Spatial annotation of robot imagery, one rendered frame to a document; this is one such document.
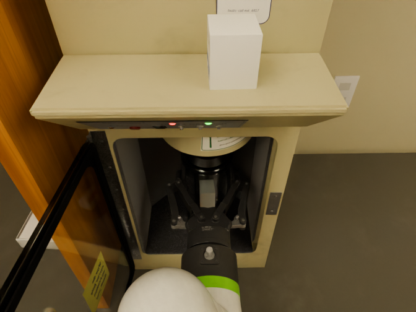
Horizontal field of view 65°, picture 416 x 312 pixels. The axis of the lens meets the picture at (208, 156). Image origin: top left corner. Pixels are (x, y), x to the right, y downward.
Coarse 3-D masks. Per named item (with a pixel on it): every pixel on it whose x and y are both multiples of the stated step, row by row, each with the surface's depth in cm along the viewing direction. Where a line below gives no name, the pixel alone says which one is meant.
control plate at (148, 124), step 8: (208, 120) 36; (216, 120) 36; (224, 120) 36; (232, 120) 37; (240, 120) 37; (104, 128) 44; (120, 128) 44; (128, 128) 44; (144, 128) 44; (152, 128) 44
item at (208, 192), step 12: (192, 168) 64; (204, 168) 63; (216, 168) 63; (228, 168) 68; (192, 180) 68; (204, 180) 66; (216, 180) 66; (192, 192) 70; (204, 192) 68; (216, 192) 69; (204, 204) 71; (216, 204) 72
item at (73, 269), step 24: (72, 168) 43; (96, 192) 50; (48, 216) 38; (72, 216) 44; (96, 216) 51; (72, 240) 44; (96, 240) 52; (48, 264) 39; (72, 264) 45; (96, 264) 53; (120, 264) 65; (48, 288) 39; (72, 288) 45; (96, 288) 54; (120, 288) 66
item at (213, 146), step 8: (176, 144) 56; (184, 144) 55; (192, 144) 55; (200, 144) 54; (208, 144) 54; (216, 144) 54; (224, 144) 55; (232, 144) 55; (240, 144) 56; (184, 152) 56; (192, 152) 55; (200, 152) 55; (208, 152) 55; (216, 152) 55; (224, 152) 55
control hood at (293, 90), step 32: (64, 64) 38; (96, 64) 38; (128, 64) 38; (160, 64) 38; (192, 64) 38; (288, 64) 38; (320, 64) 38; (64, 96) 34; (96, 96) 34; (128, 96) 34; (160, 96) 34; (192, 96) 34; (224, 96) 34; (256, 96) 34; (288, 96) 34; (320, 96) 34; (96, 128) 45
